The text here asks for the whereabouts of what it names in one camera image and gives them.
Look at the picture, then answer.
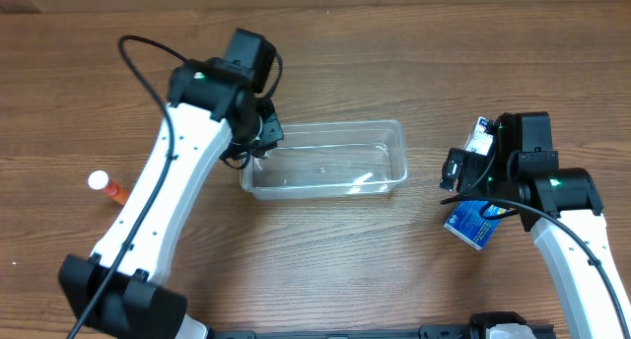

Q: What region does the white Hansaplast plaster box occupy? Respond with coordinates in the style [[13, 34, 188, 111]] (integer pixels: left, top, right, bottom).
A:
[[464, 116, 494, 156]]

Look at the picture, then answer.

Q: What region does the orange bottle white cap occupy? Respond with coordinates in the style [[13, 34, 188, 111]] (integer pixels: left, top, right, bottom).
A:
[[87, 170, 130, 205]]

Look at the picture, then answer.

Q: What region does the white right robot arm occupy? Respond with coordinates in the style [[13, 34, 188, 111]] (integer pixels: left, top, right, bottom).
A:
[[441, 148, 630, 338]]

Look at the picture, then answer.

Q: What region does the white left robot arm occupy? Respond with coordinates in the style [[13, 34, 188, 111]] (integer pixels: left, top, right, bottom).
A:
[[58, 55, 282, 338]]

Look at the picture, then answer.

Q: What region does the clear plastic container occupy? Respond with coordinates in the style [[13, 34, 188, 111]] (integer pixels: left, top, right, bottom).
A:
[[241, 119, 408, 200]]

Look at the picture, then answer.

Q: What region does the blue medicine box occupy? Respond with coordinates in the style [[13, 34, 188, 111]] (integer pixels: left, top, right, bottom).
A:
[[444, 201, 507, 250]]

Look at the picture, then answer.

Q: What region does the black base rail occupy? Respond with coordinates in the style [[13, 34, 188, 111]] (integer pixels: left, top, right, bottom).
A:
[[210, 311, 556, 339]]

